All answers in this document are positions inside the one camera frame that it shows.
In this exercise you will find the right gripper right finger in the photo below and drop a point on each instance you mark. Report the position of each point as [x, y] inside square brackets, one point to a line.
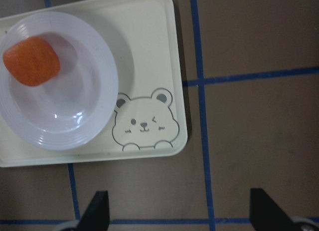
[266, 215]

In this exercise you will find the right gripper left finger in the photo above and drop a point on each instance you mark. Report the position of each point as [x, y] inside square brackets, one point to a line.
[97, 214]

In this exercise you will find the white round plate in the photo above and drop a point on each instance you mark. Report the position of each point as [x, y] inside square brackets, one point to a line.
[72, 108]

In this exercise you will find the orange fruit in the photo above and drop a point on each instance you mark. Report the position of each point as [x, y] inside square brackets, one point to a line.
[32, 61]

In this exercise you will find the cream bear tray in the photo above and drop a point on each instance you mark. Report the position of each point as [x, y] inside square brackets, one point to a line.
[149, 115]

